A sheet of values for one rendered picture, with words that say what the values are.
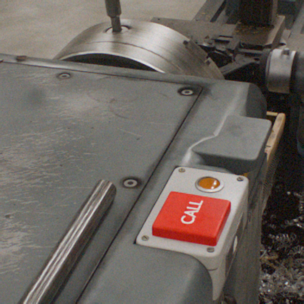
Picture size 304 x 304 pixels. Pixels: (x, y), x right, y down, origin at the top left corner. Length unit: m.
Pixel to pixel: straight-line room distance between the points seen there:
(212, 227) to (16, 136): 0.28
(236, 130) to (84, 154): 0.17
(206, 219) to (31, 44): 3.64
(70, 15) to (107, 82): 3.67
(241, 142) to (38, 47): 3.46
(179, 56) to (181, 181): 0.39
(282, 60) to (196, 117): 0.52
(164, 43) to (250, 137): 0.34
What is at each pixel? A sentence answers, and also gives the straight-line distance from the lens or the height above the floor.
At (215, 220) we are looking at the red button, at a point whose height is 1.27.
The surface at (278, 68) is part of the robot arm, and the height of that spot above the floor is 1.09.
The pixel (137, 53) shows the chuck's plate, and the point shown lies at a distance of 1.12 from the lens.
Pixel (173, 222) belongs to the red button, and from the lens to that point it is 0.72.
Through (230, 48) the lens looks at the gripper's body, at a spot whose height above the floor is 1.11.
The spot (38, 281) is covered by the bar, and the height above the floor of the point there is 1.28.
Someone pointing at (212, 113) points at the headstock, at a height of 1.26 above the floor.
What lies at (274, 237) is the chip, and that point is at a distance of 1.90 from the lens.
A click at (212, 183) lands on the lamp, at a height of 1.26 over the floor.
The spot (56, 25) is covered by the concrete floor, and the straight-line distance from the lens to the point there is 4.53.
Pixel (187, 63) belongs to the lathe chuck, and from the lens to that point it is 1.16.
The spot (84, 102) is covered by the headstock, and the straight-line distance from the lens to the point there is 0.95.
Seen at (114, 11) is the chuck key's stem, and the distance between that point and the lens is 1.17.
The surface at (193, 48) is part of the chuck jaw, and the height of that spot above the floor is 1.20.
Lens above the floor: 1.69
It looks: 32 degrees down
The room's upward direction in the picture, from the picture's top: 2 degrees counter-clockwise
